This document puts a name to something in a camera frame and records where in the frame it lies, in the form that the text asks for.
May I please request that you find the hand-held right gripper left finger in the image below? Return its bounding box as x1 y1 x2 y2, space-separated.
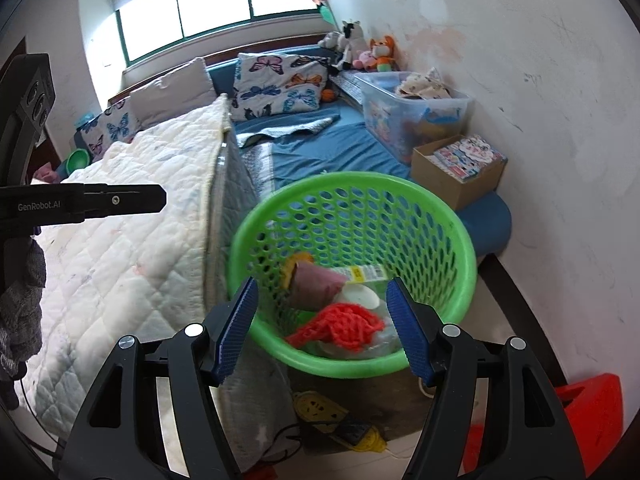
52 276 259 480

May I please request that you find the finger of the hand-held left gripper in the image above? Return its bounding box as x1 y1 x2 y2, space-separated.
82 184 167 222

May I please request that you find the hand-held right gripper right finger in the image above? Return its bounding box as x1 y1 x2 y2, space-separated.
386 276 586 480

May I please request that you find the red mesh net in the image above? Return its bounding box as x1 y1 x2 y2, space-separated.
286 304 386 351

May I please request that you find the green plastic basket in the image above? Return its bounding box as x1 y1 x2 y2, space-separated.
227 171 478 380

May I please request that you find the white quilted blanket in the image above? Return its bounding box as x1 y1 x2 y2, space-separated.
22 94 236 436

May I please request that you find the pink cloth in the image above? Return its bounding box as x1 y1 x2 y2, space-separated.
32 162 63 183

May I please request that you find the small butterfly print pillow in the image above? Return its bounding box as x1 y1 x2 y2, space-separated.
80 97 141 161

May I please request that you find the grey quilted mattress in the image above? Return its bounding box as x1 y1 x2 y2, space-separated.
205 130 311 471

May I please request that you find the yellow power strip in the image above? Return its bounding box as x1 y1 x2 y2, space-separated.
292 391 351 433

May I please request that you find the grey pillow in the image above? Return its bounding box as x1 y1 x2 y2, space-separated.
129 56 217 131

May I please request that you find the cardboard box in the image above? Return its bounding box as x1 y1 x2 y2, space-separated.
410 134 508 212

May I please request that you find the grey patterned small blanket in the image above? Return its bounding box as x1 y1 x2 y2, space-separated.
235 116 341 148

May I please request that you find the stack of colourful books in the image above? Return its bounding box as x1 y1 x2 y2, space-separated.
432 134 505 183

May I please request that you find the large butterfly print pillow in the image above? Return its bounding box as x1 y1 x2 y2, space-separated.
231 51 333 122

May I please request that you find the blue bed sheet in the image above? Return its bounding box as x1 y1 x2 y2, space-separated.
207 45 513 256

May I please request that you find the red plastic stool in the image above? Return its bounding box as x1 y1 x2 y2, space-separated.
460 373 625 476

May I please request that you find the clear plastic storage bin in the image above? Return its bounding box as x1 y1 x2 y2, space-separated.
352 71 475 165

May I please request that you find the green framed window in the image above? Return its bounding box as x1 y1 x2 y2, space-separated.
112 0 321 66

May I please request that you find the striped cloth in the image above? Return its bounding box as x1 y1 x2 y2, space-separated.
330 72 371 106

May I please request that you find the spotted cloth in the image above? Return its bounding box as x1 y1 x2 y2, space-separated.
395 67 453 100

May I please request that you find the black white cow plush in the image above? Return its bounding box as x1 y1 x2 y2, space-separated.
320 19 368 71

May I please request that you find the orange fox plush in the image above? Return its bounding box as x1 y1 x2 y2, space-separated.
369 35 401 72

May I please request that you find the yellow coiled cable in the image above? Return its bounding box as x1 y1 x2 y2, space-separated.
350 425 388 453

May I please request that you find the black cable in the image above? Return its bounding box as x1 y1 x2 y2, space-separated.
260 422 306 463

